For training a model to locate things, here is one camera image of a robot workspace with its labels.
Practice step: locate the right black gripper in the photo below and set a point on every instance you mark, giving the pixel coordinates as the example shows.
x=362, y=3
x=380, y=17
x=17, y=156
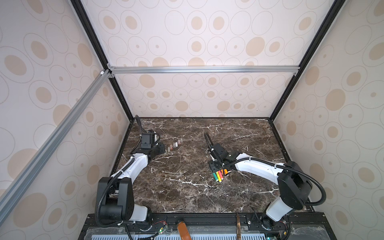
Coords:
x=216, y=163

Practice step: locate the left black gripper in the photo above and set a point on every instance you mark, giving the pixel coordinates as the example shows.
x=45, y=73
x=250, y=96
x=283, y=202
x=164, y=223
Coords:
x=161, y=148

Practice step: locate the yellow marker pen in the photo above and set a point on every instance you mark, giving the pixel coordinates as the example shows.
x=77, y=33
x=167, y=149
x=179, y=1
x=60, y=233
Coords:
x=219, y=177

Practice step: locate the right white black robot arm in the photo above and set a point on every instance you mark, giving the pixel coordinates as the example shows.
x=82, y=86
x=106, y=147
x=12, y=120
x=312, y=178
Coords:
x=296, y=188

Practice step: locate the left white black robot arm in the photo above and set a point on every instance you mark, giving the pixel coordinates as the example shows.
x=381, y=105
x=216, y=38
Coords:
x=115, y=202

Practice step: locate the brown wooden stick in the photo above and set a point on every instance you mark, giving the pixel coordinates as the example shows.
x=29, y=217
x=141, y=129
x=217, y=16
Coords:
x=238, y=227

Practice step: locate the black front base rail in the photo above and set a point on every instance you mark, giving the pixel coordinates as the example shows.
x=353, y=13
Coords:
x=214, y=226

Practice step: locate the orange brown tool handle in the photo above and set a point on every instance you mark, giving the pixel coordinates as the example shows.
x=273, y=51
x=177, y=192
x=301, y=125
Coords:
x=183, y=231

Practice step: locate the left diagonal aluminium frame bar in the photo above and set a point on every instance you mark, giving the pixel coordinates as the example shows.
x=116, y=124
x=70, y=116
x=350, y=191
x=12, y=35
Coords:
x=23, y=181

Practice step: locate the horizontal aluminium frame bar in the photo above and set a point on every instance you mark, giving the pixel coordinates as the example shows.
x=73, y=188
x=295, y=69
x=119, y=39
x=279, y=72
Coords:
x=204, y=70

